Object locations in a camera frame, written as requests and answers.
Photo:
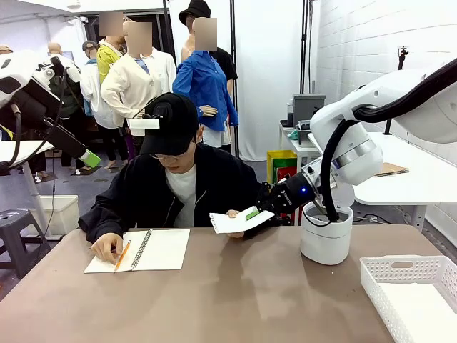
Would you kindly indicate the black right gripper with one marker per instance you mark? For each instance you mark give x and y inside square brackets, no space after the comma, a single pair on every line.
[291,194]

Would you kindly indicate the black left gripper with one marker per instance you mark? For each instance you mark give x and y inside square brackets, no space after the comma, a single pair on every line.
[35,101]

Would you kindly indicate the torn white notebook sheet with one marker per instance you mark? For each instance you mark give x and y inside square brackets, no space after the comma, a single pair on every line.
[223,225]

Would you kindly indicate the white spiral notebook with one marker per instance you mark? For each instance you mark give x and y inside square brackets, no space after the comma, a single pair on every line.
[164,250]

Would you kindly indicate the orange pencil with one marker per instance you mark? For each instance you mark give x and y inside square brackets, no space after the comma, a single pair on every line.
[123,255]

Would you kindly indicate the person's black-sleeved right forearm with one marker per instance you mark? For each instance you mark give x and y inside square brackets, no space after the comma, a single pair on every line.
[96,225]

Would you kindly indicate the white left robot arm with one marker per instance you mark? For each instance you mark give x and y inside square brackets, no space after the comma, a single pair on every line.
[18,68]

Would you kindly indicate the person's left hand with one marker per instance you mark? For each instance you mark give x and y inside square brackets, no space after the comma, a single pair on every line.
[232,213]

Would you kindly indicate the person's right hand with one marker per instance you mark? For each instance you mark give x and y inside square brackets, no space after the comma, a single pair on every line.
[107,248]

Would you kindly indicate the white background table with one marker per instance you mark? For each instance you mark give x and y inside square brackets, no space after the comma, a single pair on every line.
[32,146]

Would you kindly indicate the yellow bag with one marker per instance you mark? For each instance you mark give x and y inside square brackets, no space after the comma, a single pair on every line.
[272,171]

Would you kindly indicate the mannequin in dark jacket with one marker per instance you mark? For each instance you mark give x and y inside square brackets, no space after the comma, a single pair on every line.
[69,103]

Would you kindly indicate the green bag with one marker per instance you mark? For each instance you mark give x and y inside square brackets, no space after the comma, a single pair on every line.
[285,161]

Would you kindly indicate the capped mannequin in white shirt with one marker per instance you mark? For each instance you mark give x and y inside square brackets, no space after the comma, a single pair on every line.
[93,96]

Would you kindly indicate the white round trash bin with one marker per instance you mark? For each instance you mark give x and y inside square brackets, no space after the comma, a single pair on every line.
[325,246]

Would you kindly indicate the person in black jacket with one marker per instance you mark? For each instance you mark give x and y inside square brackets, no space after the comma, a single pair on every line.
[221,178]

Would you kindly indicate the small white side table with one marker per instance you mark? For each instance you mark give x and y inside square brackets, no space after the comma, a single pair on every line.
[303,150]

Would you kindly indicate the white storage box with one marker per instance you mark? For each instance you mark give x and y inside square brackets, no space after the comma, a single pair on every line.
[64,214]

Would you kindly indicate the teal cloth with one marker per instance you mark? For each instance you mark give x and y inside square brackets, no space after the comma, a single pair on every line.
[293,135]

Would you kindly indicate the mannequin in cream jacket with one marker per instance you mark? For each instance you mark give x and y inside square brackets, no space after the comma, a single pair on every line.
[132,85]

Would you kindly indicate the grey tray with green contents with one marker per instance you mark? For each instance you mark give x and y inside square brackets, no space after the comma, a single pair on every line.
[303,126]

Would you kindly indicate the mannequin in yellow shirt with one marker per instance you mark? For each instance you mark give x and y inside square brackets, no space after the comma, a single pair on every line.
[105,60]

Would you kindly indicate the grey plastic stool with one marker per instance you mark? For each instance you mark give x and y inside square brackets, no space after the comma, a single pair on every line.
[14,218]

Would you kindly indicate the small black dispenser bottle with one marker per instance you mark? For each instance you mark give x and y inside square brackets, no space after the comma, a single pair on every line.
[316,110]

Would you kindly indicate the grey box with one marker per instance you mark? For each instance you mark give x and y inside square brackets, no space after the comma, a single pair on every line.
[305,105]

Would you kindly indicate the black baseball cap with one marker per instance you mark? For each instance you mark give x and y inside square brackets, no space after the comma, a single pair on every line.
[175,121]

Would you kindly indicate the white perforated plastic basket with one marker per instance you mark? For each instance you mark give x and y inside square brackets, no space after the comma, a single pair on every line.
[371,271]

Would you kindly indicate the brown cardboard piece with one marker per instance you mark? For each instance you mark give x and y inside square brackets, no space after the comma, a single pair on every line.
[392,169]

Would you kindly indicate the mannequin in blue shirt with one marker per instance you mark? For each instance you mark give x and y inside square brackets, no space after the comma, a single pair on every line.
[203,82]

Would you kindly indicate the mannequin in black t-shirt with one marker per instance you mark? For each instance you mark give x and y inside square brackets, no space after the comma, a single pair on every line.
[226,64]

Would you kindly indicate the large white desk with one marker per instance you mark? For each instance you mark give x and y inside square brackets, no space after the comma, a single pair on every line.
[428,189]

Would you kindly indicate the black doorway pole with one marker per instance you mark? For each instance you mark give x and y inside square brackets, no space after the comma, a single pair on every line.
[166,21]

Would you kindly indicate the black light stand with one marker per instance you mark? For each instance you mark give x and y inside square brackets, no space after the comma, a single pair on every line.
[303,43]

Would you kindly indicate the white paper stack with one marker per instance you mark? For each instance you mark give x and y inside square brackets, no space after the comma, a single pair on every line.
[417,314]

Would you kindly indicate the black backdrop pole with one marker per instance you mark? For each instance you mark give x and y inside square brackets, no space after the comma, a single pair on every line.
[233,35]

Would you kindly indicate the black bucket hat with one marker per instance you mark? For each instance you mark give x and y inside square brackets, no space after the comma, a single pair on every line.
[195,9]

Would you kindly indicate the white head-mounted camera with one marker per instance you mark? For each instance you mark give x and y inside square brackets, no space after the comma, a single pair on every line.
[143,123]

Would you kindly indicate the black camera tripod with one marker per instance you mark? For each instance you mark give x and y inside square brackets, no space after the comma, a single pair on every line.
[402,60]

